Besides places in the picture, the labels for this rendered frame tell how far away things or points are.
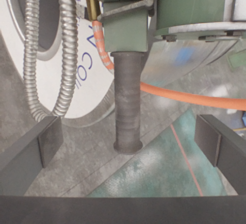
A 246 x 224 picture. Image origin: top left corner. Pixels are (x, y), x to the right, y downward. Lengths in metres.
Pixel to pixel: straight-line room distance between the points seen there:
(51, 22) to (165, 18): 1.00
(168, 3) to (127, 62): 0.07
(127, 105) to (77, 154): 1.34
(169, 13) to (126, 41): 0.06
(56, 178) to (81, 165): 0.22
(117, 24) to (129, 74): 0.06
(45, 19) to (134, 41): 0.97
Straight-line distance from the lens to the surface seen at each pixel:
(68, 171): 1.52
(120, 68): 0.21
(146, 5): 0.20
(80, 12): 0.57
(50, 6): 1.20
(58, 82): 0.81
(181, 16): 0.18
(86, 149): 1.58
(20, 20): 1.11
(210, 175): 3.08
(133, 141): 0.24
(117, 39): 0.22
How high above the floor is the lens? 1.41
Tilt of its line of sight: 49 degrees down
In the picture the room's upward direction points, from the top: 69 degrees clockwise
